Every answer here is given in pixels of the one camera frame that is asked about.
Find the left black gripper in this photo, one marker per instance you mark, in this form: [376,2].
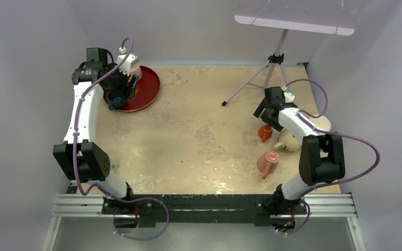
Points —
[127,92]

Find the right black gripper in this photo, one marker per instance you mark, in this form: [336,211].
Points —
[264,116]

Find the dark blue mug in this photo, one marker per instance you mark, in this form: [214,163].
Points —
[115,102]

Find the white pinkish mug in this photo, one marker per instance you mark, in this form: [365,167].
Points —
[136,70]

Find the small orange mug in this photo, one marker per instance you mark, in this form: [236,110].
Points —
[265,132]

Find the beige mug sideways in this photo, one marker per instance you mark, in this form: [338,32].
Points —
[286,142]

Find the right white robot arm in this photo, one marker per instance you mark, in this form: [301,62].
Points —
[321,158]

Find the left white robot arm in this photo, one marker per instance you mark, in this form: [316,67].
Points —
[79,156]

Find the pink salmon mug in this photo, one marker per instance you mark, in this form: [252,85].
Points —
[267,163]

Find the cream upside down mug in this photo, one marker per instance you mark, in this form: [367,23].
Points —
[320,122]

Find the round red lacquer tray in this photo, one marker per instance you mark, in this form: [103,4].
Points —
[146,93]

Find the white overhead light panel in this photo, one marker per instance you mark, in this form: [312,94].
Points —
[331,17]

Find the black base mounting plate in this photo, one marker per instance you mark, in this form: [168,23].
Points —
[149,210]

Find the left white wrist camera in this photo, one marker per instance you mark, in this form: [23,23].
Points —
[125,62]

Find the aluminium frame rail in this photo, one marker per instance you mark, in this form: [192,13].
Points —
[317,205]

